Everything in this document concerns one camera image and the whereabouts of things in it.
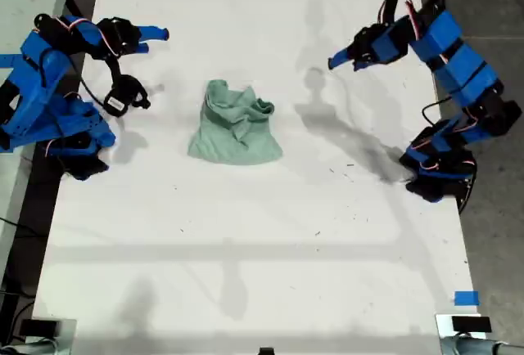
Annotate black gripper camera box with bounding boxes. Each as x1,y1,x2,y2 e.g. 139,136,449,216
104,76,151,118

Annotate black camera stalk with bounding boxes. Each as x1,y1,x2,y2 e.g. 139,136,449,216
104,58,124,83
382,0,407,21

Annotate silver metal bracket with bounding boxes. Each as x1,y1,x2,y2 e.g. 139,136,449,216
435,312,499,355
32,318,78,355

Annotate black box on silver bracket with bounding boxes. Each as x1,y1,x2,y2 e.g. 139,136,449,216
20,319,62,336
452,316,492,334

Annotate pale green T-shirt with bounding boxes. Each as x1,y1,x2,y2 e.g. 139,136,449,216
187,79,284,166

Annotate black floor cable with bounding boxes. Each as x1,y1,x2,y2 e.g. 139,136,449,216
0,216,26,234

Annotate black camera cable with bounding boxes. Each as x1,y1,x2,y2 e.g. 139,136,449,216
421,99,451,127
38,46,108,143

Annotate short blue tape strip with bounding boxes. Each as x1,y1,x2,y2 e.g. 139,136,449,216
454,290,480,307

